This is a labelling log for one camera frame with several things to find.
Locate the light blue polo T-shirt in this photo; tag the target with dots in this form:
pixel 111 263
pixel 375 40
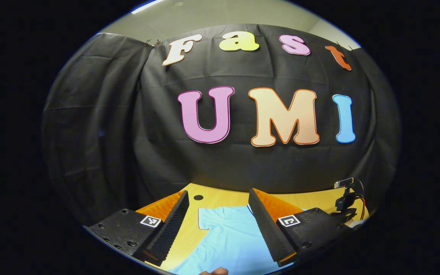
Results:
pixel 227 240

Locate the black backdrop cloth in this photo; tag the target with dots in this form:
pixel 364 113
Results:
pixel 128 126

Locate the black round table grommet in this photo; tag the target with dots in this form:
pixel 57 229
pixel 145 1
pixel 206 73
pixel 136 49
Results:
pixel 198 197

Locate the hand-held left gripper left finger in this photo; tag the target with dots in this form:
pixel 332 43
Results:
pixel 168 229

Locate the webcam on black stand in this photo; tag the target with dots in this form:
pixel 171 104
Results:
pixel 348 198

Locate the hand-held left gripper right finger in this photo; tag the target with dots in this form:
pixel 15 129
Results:
pixel 267 229

